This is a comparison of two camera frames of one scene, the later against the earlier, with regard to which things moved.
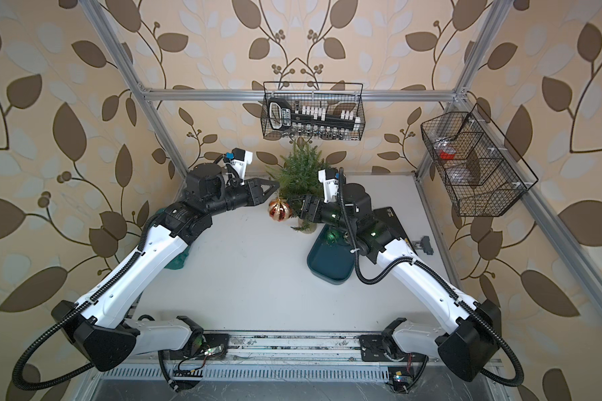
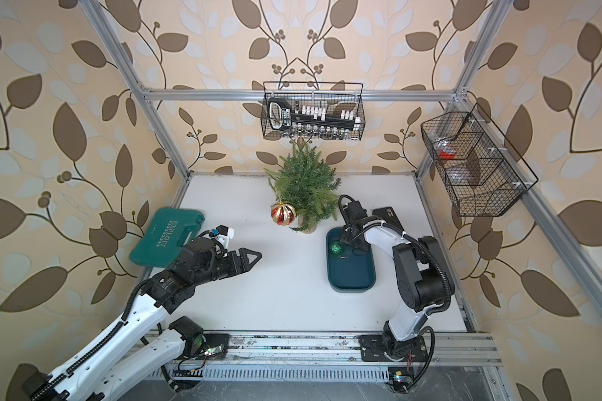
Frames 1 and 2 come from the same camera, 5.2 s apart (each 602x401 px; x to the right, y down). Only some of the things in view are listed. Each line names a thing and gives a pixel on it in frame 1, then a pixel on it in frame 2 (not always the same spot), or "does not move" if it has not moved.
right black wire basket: (482, 174) does not move
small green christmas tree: (297, 174) does not move
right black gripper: (310, 201) -> (344, 237)
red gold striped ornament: (280, 210) does not move
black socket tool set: (310, 121) does not move
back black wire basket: (313, 111) does not move
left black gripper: (253, 195) -> (242, 266)
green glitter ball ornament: (333, 236) -> (336, 247)
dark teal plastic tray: (332, 263) -> (350, 272)
